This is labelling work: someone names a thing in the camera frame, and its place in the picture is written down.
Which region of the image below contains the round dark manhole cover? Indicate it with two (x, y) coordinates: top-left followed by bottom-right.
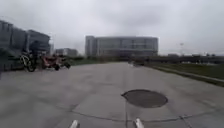
(121, 88), (169, 109)

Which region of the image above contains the red scooter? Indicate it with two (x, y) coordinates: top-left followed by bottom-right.
(40, 54), (72, 71)

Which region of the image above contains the person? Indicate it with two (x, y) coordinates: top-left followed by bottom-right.
(29, 40), (40, 65)

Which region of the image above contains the bicycle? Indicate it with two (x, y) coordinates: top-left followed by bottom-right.
(19, 49), (37, 73)

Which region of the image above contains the grey concrete slab pavement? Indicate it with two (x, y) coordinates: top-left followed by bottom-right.
(0, 61), (224, 128)

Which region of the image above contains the robot's own part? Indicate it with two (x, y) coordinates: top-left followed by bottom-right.
(69, 119), (80, 128)
(133, 118), (145, 128)

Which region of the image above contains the low pale building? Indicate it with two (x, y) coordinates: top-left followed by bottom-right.
(54, 47), (79, 58)

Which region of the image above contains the concrete kerb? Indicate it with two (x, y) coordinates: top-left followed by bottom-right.
(146, 65), (224, 88)

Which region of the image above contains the grey multi-storey building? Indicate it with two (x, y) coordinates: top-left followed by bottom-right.
(0, 19), (52, 56)

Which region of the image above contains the wide grey glazed building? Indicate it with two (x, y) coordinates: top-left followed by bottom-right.
(84, 35), (160, 60)

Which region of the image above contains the grass strip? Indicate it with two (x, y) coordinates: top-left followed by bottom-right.
(146, 62), (224, 81)

